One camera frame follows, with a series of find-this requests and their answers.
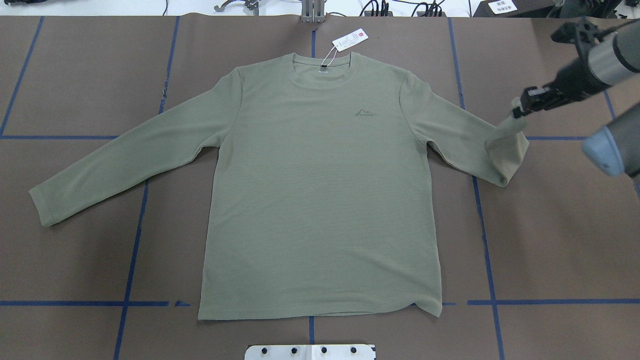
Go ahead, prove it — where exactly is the white paper hang tag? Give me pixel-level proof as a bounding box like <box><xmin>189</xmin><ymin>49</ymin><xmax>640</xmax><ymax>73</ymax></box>
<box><xmin>331</xmin><ymin>28</ymin><xmax>370</xmax><ymax>52</ymax></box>

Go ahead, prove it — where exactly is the aluminium frame post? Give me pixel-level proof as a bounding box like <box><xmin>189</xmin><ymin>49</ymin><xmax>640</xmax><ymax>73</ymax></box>
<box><xmin>301</xmin><ymin>0</ymin><xmax>326</xmax><ymax>24</ymax></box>

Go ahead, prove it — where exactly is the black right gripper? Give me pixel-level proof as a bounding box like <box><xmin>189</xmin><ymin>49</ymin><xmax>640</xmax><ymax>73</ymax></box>
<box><xmin>511</xmin><ymin>22</ymin><xmax>608</xmax><ymax>119</ymax></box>

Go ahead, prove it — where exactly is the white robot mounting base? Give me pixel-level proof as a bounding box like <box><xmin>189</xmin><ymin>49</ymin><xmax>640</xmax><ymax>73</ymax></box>
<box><xmin>244</xmin><ymin>344</ymin><xmax>378</xmax><ymax>360</ymax></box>

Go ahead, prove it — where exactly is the olive green long-sleeve shirt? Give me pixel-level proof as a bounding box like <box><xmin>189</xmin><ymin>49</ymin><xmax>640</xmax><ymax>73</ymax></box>
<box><xmin>29</xmin><ymin>52</ymin><xmax>529</xmax><ymax>321</ymax></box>

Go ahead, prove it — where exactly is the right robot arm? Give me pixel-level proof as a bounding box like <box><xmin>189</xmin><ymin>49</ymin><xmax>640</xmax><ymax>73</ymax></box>
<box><xmin>511</xmin><ymin>19</ymin><xmax>640</xmax><ymax>182</ymax></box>

